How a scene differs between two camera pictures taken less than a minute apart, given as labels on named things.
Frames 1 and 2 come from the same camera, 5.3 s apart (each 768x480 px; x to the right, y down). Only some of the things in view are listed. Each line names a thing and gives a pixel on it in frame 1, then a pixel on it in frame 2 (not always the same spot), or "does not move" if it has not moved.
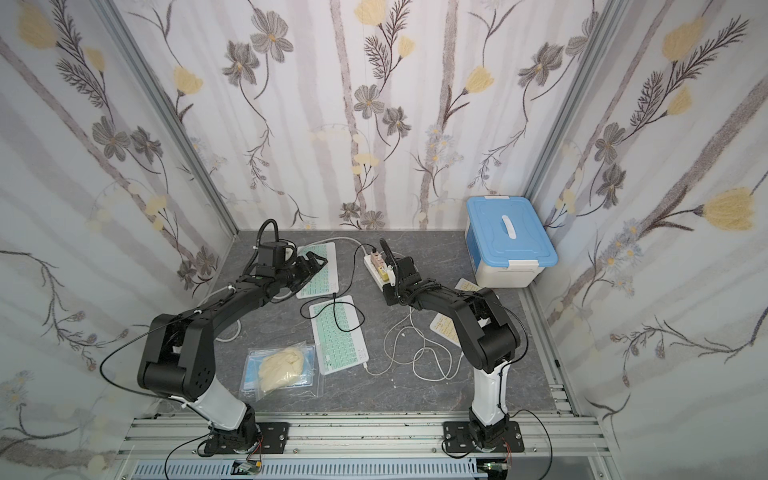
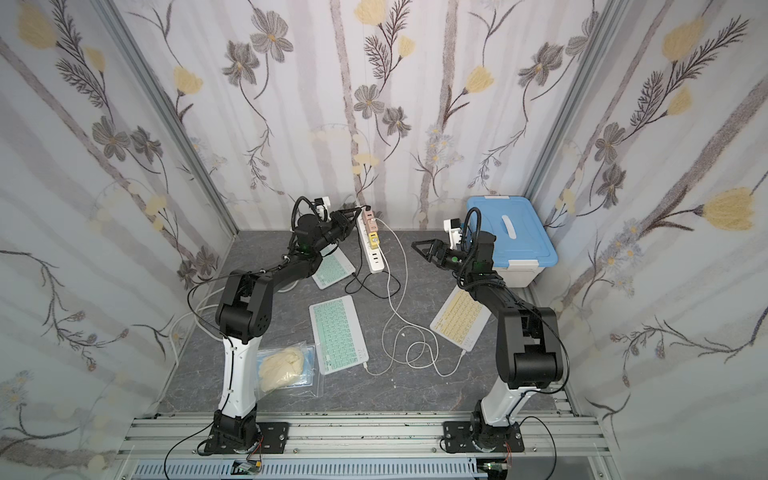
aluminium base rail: (551, 439) does not move
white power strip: (381, 273) -> (373, 256)
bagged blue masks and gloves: (278, 372) does not move
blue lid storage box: (507, 240) does not move
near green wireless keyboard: (338, 334) does not move
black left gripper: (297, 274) -> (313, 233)
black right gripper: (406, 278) -> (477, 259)
